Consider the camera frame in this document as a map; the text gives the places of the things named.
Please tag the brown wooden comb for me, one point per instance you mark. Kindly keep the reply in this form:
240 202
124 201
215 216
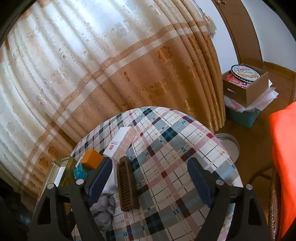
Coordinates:
127 186

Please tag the teal toy brick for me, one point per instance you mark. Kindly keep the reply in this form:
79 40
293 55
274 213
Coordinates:
79 172

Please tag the white box red seal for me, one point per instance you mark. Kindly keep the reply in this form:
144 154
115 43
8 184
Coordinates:
118 146

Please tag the cardboard box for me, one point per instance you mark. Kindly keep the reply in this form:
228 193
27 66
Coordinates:
247 96

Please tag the cream and tan curtain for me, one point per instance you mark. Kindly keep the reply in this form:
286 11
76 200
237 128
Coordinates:
67 66

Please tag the red snack package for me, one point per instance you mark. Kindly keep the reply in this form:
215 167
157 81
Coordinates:
232 79

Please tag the brown wooden door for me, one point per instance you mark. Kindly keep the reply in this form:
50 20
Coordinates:
241 30

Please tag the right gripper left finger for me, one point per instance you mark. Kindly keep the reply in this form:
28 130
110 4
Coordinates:
61 209

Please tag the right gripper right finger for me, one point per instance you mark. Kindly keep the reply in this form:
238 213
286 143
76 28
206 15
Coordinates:
248 222

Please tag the teal waste bin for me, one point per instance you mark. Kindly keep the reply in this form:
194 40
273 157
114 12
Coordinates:
246 118

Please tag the gold metal tin tray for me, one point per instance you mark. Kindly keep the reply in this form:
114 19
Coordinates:
61 172

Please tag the round cookie tin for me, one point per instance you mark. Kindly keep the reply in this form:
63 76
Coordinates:
244 73

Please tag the orange cube block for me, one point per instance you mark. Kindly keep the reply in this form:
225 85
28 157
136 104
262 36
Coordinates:
91 159

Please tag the orange cloth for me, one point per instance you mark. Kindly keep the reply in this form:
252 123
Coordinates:
282 129

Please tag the plaid tablecloth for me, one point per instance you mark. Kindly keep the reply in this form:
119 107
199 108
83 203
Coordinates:
170 207

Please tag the white rounded box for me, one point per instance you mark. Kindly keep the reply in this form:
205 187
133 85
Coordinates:
111 186

